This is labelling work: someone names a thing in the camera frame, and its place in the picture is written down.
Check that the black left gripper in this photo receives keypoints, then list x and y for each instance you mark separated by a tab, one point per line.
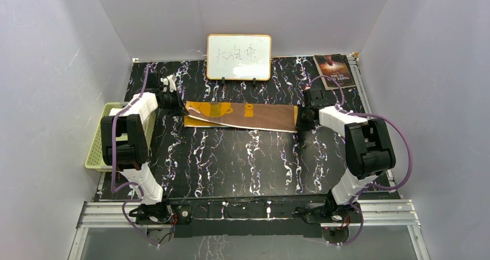
179	109

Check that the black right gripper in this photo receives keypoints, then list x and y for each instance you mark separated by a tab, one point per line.
303	126

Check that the brown and yellow cloth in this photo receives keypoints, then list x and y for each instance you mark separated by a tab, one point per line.
253	116

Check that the white towel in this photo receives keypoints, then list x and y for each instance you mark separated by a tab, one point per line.
115	111

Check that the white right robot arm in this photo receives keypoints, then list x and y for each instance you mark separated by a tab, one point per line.
368	148

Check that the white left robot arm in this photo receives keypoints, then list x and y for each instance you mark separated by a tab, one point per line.
123	135

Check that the dark paperback book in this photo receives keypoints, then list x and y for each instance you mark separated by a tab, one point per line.
337	67

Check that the small framed whiteboard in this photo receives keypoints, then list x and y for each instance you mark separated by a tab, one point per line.
239	57

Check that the green perforated plastic basket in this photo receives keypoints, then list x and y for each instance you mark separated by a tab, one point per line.
94	160

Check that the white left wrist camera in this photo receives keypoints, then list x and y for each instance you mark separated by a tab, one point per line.
168	84

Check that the aluminium base frame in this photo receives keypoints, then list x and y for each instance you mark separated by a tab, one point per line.
265	215

